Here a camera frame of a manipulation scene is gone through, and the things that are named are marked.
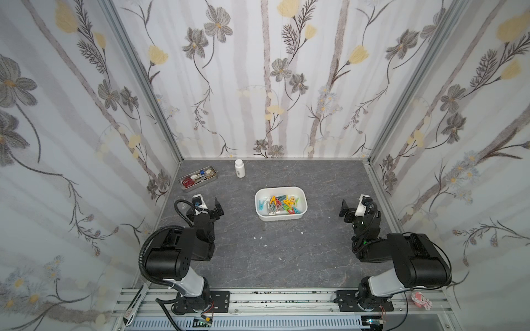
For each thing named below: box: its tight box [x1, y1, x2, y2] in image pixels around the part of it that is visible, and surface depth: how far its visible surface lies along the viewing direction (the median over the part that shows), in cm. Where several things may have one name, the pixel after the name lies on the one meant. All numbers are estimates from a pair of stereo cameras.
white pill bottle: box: [234, 158, 246, 179], surface depth 110 cm
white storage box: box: [254, 186, 309, 222], surface depth 100 cm
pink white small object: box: [411, 291, 433, 311], surface depth 74 cm
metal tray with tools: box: [178, 165, 219, 193], surface depth 113 cm
